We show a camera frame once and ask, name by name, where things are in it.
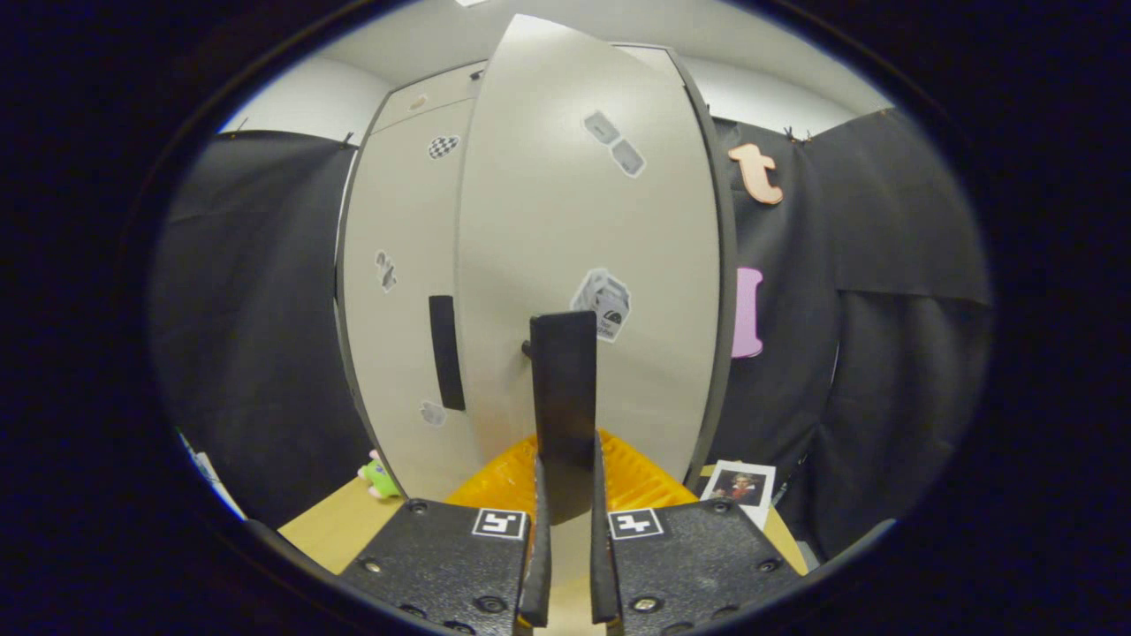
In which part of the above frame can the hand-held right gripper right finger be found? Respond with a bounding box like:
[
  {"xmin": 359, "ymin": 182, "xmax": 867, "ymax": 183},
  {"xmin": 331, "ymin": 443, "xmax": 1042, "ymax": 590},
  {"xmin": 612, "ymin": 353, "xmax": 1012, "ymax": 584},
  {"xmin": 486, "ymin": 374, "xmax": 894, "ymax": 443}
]
[{"xmin": 590, "ymin": 430, "xmax": 809, "ymax": 636}]

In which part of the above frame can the black backdrop cloth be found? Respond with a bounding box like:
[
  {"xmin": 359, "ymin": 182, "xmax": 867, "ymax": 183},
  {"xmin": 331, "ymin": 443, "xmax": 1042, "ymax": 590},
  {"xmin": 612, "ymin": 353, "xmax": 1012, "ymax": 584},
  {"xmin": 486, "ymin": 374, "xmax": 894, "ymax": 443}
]
[{"xmin": 150, "ymin": 108, "xmax": 992, "ymax": 562}]

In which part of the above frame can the grey double-door shoe cabinet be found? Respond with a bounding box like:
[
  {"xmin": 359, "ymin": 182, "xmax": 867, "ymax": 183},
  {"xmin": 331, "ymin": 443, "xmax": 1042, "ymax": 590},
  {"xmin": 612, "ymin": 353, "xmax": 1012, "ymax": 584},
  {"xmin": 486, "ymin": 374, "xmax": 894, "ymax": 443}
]
[{"xmin": 334, "ymin": 40, "xmax": 739, "ymax": 504}]

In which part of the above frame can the stack of books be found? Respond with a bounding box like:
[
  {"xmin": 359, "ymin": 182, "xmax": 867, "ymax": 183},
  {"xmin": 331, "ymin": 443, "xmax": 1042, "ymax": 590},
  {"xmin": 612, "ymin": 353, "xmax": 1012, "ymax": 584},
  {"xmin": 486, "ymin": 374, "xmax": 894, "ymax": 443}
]
[{"xmin": 698, "ymin": 459, "xmax": 778, "ymax": 531}]

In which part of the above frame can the black door handle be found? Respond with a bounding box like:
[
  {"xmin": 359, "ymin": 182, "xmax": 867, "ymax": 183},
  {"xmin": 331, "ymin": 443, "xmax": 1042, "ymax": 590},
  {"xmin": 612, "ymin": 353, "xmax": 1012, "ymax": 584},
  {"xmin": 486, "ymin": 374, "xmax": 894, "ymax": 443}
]
[
  {"xmin": 523, "ymin": 311, "xmax": 598, "ymax": 526},
  {"xmin": 429, "ymin": 295, "xmax": 467, "ymax": 412}
]

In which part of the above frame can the grey shoe cabinet door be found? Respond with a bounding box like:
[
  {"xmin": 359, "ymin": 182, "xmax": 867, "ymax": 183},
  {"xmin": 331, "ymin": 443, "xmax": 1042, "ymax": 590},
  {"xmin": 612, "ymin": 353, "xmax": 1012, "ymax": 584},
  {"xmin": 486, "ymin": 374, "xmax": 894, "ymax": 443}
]
[
  {"xmin": 455, "ymin": 13, "xmax": 724, "ymax": 531},
  {"xmin": 340, "ymin": 97, "xmax": 474, "ymax": 500}
]

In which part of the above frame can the pink green plush toy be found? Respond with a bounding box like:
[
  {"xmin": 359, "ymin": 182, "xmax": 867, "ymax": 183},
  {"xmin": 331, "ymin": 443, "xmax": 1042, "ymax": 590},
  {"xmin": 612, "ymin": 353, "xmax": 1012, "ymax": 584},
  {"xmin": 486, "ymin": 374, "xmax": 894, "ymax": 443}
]
[{"xmin": 357, "ymin": 449, "xmax": 401, "ymax": 501}]

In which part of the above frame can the grey cabinet drawer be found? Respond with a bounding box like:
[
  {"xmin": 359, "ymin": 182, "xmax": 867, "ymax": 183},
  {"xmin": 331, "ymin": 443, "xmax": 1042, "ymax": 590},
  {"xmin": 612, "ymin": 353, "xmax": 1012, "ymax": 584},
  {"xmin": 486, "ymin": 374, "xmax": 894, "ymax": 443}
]
[{"xmin": 371, "ymin": 64, "xmax": 487, "ymax": 133}]

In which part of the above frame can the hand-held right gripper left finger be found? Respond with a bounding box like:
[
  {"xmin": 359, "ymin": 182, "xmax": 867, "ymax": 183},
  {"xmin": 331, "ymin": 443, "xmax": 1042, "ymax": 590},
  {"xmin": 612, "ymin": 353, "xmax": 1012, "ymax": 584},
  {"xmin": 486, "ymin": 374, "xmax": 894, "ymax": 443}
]
[{"xmin": 340, "ymin": 433, "xmax": 553, "ymax": 636}]

